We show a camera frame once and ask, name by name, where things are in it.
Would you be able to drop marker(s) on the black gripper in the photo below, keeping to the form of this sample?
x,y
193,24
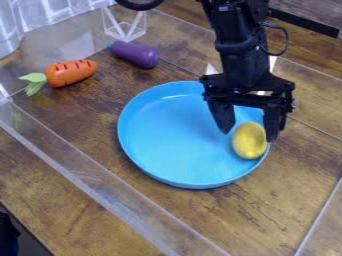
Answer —
x,y
248,84

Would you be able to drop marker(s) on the yellow toy lemon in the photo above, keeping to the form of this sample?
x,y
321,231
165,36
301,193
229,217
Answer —
x,y
249,140

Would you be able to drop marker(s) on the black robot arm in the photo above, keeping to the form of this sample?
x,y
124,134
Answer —
x,y
238,19

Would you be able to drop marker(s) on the blue round plastic tray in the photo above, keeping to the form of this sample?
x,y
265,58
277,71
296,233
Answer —
x,y
170,137

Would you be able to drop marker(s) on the purple toy eggplant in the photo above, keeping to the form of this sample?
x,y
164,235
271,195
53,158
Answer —
x,y
142,55

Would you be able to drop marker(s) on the orange toy carrot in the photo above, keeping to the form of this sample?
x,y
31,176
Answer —
x,y
61,74

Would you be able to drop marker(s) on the white sheer curtain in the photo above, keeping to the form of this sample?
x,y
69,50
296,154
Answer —
x,y
26,15

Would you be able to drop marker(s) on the clear acrylic corner bracket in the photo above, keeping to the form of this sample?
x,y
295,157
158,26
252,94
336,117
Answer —
x,y
124,25

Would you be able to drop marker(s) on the clear acrylic enclosure wall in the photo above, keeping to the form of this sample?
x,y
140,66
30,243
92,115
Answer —
x,y
79,194

